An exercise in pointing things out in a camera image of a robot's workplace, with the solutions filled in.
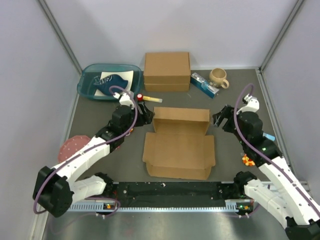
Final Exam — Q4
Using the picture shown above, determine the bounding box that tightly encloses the red black stamp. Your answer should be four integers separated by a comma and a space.
136, 93, 144, 102

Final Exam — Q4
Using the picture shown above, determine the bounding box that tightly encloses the brown cardboard box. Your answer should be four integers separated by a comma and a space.
142, 106, 216, 181

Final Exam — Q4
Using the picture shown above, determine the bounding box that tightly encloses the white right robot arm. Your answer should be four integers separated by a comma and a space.
212, 105, 320, 240

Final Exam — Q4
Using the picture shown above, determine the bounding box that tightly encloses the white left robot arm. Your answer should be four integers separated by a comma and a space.
32, 101, 155, 218

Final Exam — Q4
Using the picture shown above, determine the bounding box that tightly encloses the upper folded cardboard box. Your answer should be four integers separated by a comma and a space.
143, 51, 191, 85

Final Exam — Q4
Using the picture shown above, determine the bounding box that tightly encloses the yellow glue stick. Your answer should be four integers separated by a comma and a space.
142, 96, 163, 103

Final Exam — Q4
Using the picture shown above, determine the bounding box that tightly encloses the white paper sheet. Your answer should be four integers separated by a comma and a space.
93, 70, 134, 97

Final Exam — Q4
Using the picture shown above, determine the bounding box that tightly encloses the beige ceramic mug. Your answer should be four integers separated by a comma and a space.
209, 68, 230, 89

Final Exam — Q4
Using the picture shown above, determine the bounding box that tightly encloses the orange flower toy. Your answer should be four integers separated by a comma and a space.
242, 154, 256, 167

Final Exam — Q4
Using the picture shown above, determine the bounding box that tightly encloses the blue toothbrush package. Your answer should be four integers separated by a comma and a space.
190, 72, 219, 99

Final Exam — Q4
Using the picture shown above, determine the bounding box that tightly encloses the dark blue fish plate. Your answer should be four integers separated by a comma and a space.
93, 74, 129, 96

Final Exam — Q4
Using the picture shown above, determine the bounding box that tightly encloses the light blue marker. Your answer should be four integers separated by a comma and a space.
262, 132, 276, 142

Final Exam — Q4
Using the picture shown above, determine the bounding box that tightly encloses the teal plastic bin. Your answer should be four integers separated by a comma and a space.
77, 63, 143, 101

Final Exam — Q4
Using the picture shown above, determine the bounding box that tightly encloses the pink dotted plate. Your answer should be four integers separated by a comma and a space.
57, 135, 91, 163

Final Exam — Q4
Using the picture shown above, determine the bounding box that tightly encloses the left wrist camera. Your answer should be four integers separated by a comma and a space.
113, 91, 135, 110

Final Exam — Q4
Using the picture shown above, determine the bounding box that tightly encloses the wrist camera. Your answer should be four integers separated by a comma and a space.
113, 91, 135, 110
241, 94, 260, 113

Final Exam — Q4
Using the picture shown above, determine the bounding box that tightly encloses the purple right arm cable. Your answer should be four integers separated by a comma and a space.
233, 83, 320, 218

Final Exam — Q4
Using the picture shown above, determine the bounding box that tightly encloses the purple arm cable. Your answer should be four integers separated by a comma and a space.
33, 85, 138, 218
233, 83, 320, 218

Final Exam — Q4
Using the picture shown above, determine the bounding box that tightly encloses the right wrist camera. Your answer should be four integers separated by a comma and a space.
241, 94, 260, 113

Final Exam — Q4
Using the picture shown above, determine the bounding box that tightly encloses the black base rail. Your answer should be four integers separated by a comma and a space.
102, 181, 241, 208

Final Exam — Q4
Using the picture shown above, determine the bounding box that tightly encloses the grey slotted cable duct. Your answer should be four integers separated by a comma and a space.
67, 201, 252, 213

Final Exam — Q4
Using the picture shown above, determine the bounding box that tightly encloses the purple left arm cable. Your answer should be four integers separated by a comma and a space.
33, 85, 138, 218

